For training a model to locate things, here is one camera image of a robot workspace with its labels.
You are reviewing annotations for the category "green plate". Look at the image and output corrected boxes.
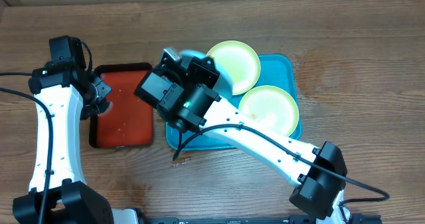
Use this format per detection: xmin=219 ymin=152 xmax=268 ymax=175
xmin=207 ymin=41 xmax=261 ymax=96
xmin=238 ymin=85 xmax=299 ymax=137

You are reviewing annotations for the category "light blue plate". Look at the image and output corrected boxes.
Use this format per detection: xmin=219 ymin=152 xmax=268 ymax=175
xmin=179 ymin=49 xmax=233 ymax=100

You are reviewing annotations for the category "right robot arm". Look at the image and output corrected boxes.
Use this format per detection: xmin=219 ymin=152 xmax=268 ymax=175
xmin=134 ymin=53 xmax=351 ymax=223

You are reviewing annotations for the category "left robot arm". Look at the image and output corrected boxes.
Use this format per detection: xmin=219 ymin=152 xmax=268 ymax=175
xmin=13 ymin=36 xmax=139 ymax=223

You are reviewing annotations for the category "red and black tray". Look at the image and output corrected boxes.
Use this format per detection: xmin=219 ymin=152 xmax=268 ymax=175
xmin=89 ymin=62 xmax=153 ymax=149

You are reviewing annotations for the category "blue plastic tray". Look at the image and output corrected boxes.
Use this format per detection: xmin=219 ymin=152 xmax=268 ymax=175
xmin=165 ymin=53 xmax=303 ymax=152

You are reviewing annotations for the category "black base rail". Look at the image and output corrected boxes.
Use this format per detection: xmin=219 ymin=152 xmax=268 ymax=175
xmin=139 ymin=214 xmax=383 ymax=224

